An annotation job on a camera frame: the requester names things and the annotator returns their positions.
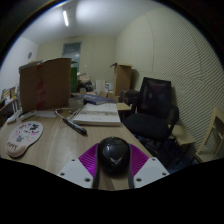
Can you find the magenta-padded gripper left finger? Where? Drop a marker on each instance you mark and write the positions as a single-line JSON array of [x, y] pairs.
[[87, 163]]

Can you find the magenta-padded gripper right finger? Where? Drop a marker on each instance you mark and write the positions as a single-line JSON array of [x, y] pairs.
[[140, 163]]

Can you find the black computer mouse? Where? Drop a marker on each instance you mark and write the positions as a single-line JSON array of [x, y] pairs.
[[114, 155]]

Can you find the round white cartoon mouse pad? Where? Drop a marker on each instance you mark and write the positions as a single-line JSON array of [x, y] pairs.
[[24, 138]]

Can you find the black marker pen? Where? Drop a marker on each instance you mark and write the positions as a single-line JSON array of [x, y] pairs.
[[75, 126]]

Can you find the white book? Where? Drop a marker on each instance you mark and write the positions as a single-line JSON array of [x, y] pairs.
[[98, 114]]

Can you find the black office chair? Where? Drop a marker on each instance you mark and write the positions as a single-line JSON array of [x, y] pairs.
[[153, 113]]

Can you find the blue book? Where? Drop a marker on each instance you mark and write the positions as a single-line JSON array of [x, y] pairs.
[[95, 99]]

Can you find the light wooden chair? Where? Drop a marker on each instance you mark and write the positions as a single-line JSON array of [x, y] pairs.
[[211, 136]]

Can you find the small white remote control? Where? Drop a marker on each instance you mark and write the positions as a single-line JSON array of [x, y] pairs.
[[13, 118]]

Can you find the tall open cardboard box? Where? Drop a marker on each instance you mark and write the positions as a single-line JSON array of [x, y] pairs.
[[122, 78]]

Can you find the large brown cardboard box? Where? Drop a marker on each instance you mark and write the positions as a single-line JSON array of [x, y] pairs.
[[45, 83]]

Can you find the grey door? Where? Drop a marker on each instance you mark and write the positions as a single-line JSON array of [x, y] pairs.
[[71, 53]]

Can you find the ceiling tube light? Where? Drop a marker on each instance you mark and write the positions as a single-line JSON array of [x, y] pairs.
[[65, 18]]

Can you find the round wall clock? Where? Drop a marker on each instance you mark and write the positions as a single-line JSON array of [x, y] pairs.
[[30, 55]]

